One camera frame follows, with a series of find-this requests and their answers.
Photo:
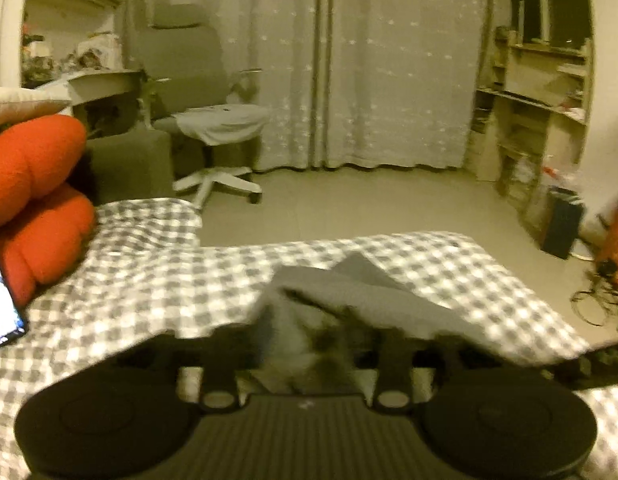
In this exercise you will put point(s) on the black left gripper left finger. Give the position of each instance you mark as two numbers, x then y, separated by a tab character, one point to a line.
230	351

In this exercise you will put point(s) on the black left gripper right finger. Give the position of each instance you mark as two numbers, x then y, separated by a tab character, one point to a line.
393	388

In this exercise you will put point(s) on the grey t-shirt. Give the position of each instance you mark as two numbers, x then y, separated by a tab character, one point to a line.
310	324

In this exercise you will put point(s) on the grey white checkered bedsheet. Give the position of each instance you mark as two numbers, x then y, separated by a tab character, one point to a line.
145	271

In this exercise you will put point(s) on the dark grey bedside cube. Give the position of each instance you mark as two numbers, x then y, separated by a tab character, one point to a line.
129	166

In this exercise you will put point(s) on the black smartphone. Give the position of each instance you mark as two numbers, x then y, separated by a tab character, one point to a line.
12	325

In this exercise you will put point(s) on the orange plush cushion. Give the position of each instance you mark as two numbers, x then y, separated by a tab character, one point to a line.
44	222

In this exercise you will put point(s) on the white cloth on chair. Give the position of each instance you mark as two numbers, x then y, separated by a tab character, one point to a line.
223	124

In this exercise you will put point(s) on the red cylindrical container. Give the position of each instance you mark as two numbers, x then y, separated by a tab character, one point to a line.
609	249

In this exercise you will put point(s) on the grey office chair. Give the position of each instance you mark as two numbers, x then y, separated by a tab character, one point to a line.
182	62

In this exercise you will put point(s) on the white desk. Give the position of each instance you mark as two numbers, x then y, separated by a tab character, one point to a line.
92	85

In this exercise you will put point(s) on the wooden shelf unit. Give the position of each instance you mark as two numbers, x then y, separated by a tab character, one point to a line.
530	121

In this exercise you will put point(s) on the grey star patterned curtain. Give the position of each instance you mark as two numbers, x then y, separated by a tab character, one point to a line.
348	82

